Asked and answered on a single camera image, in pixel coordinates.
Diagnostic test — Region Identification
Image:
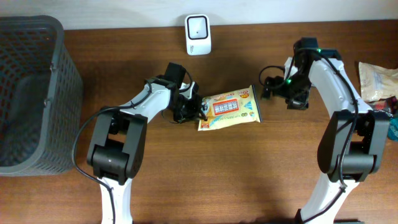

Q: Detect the yellow wet wipes pack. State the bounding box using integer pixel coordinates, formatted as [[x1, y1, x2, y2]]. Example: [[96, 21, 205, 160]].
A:
[[198, 85, 262, 131]]

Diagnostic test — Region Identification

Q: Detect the kraft paper pouch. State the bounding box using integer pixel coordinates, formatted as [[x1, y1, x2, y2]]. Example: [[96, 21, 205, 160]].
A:
[[358, 62, 397, 102]]

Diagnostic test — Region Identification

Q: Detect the black hex wrench set packet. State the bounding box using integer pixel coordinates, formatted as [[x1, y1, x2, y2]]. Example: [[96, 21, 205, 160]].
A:
[[373, 96, 397, 114]]

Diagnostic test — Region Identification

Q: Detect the teal mouthwash bottle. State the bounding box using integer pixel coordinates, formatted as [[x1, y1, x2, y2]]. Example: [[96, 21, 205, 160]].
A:
[[387, 118, 398, 141]]

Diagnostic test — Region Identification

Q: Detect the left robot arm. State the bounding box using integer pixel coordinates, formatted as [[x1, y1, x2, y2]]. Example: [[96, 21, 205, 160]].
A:
[[86, 63, 205, 223]]

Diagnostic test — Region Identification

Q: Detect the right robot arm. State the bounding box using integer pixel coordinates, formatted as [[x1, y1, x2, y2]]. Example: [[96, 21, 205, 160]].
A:
[[259, 37, 389, 223]]

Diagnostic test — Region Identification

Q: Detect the grey plastic mesh basket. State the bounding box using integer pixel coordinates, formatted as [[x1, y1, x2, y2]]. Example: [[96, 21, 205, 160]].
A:
[[1, 16, 83, 177]]

